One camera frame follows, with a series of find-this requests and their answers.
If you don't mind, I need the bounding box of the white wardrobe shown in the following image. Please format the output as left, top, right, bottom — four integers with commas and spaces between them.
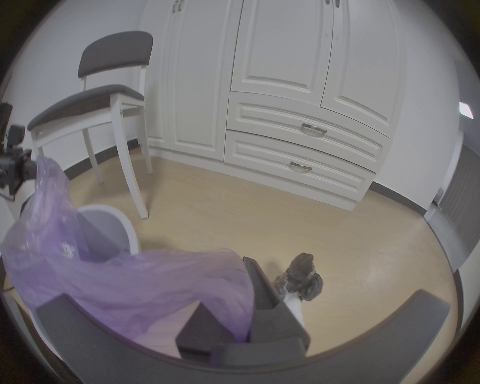
137, 0, 409, 212

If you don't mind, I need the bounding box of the white trash bin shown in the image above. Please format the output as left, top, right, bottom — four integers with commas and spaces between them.
75, 204, 141, 263

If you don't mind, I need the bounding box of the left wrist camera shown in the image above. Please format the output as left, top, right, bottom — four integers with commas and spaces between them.
7, 125, 27, 149

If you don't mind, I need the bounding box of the black and white plastic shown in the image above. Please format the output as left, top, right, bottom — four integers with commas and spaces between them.
274, 253, 324, 327

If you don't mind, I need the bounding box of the white chair with grey cushions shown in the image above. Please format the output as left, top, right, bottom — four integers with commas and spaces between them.
27, 31, 154, 221

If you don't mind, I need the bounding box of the purple plastic bag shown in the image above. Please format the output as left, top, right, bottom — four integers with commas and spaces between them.
0, 155, 256, 344

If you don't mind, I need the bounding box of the grey curtain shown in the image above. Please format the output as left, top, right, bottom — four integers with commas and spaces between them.
437, 144, 480, 241

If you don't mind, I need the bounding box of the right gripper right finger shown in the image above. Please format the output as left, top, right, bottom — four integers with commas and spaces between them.
242, 256, 312, 356

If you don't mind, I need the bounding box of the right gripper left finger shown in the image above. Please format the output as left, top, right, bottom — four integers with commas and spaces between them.
175, 302, 241, 361

